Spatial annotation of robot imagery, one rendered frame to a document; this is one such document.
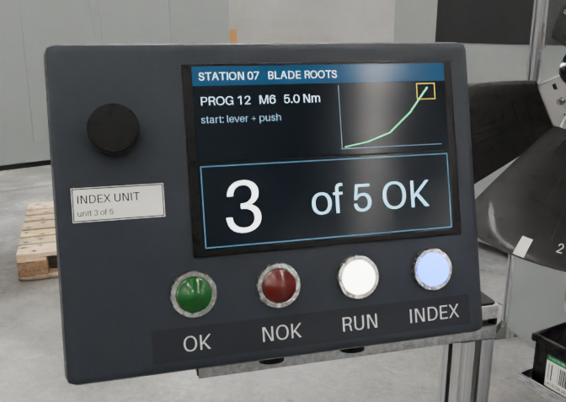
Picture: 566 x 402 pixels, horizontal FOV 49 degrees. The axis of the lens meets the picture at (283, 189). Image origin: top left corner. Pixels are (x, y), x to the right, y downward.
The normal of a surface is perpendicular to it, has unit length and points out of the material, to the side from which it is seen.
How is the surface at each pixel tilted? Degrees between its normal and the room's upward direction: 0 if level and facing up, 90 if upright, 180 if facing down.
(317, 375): 0
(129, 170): 75
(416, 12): 90
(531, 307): 90
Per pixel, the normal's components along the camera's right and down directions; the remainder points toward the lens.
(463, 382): 0.25, 0.25
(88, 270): 0.25, -0.01
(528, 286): -0.97, 0.07
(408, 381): 0.00, -0.97
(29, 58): 0.57, 0.22
